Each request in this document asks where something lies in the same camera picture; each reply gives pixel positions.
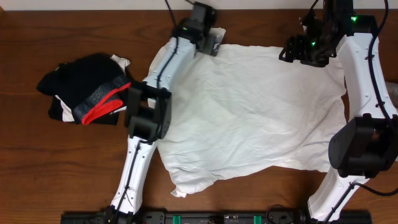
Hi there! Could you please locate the white t-shirt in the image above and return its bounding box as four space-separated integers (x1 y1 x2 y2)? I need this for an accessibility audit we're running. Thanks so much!
158 44 346 197

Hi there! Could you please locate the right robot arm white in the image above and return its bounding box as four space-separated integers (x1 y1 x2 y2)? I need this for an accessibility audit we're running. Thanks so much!
279 12 397 223

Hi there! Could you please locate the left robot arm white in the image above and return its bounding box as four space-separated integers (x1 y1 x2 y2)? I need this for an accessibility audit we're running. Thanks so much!
102 27 226 223

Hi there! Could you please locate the black folded clothes pile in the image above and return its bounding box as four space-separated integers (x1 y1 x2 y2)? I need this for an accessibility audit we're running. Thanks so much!
37 53 131 125

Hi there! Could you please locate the grey cloth at right edge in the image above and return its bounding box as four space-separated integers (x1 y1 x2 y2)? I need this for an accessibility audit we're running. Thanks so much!
386 82 398 109

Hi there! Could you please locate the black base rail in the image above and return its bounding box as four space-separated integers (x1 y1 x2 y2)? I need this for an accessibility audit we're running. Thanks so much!
60 203 373 224

